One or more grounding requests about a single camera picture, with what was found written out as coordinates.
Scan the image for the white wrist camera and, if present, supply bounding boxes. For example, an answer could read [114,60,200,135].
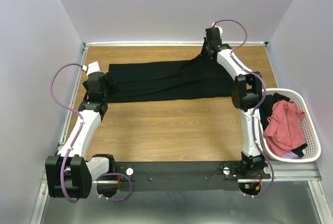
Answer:
[211,23,223,34]
[81,61,101,76]

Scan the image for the black garment in basket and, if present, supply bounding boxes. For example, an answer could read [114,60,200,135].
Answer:
[260,93,308,158]

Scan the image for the white laundry basket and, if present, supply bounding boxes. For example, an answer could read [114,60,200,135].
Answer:
[259,88,321,163]

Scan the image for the pink shirt in basket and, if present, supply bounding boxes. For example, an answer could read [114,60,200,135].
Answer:
[263,100,306,157]

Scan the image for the black t shirt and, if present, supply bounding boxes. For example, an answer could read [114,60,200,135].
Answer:
[108,55,234,103]

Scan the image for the aluminium back table rail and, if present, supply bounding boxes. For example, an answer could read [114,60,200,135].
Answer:
[84,41,266,47]

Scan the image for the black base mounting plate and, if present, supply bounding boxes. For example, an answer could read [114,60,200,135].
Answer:
[96,160,271,192]

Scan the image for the aluminium front frame rail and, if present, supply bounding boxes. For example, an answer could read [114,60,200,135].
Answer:
[41,162,321,223]

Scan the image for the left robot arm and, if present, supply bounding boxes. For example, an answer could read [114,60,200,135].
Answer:
[45,70,116,203]

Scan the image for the lavender garment in basket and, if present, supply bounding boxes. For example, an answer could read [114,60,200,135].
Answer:
[282,152,300,159]

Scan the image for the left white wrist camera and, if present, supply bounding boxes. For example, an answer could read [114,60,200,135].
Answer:
[81,61,101,76]

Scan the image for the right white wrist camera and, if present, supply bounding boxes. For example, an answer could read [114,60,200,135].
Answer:
[211,23,223,34]

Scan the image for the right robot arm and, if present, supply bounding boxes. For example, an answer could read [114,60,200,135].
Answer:
[202,27,265,178]

